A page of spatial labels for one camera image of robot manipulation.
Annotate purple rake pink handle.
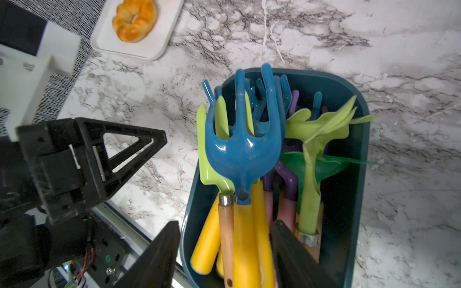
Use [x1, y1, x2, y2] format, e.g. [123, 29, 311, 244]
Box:
[274, 89, 300, 233]
[262, 171, 276, 228]

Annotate white rectangular tray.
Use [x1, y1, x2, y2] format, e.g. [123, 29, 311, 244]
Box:
[91, 0, 184, 61]

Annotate glazed ring donut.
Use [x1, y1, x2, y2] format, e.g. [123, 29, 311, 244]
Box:
[112, 0, 157, 43]

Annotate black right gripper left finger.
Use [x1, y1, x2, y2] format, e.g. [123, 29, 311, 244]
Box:
[114, 221, 180, 288]

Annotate lime rake light wood handle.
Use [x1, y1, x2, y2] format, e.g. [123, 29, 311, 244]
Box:
[294, 202, 324, 263]

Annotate teal rake yellow handle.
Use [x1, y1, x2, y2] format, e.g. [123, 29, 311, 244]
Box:
[311, 91, 323, 121]

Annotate blue fork rake yellow handle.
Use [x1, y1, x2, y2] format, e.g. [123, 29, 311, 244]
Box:
[244, 77, 293, 288]

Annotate lime rake brown wood handle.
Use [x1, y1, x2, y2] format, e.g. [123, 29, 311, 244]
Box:
[284, 95, 375, 247]

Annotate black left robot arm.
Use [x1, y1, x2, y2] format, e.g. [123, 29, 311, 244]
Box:
[1, 118, 168, 288]

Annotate teal plastic storage box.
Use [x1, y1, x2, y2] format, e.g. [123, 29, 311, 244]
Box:
[180, 68, 370, 288]

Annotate green rake pale wood handle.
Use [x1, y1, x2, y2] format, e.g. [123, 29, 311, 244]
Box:
[279, 151, 378, 214]

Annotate purple rake pink handle back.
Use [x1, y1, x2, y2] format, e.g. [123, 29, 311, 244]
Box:
[274, 89, 300, 233]

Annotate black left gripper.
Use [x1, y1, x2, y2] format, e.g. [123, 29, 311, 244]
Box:
[1, 118, 168, 224]

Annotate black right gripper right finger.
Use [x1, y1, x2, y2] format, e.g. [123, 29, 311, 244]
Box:
[271, 220, 338, 288]

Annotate lime trowel brown wood handle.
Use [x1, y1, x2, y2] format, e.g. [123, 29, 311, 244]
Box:
[191, 92, 261, 288]

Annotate purple rake pink handle front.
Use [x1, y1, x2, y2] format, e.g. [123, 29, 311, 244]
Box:
[262, 171, 276, 228]

